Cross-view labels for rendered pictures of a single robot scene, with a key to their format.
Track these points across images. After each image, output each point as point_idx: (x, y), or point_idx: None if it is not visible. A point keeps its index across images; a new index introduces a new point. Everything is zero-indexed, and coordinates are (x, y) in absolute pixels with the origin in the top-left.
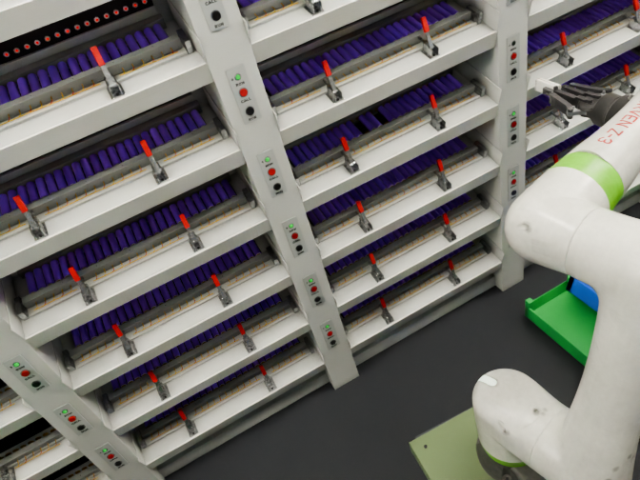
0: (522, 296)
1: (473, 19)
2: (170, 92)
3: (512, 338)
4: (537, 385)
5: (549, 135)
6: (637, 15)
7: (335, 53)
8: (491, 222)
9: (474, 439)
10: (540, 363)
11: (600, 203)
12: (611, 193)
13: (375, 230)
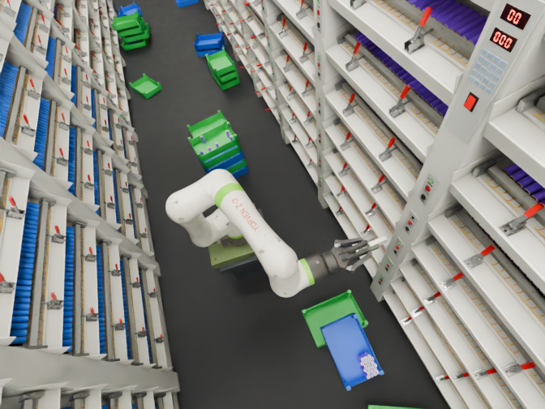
0: (363, 296)
1: None
2: (306, 36)
3: (333, 281)
4: (229, 222)
5: (417, 288)
6: (517, 368)
7: None
8: (375, 259)
9: None
10: (315, 290)
11: (212, 195)
12: (216, 202)
13: (340, 178)
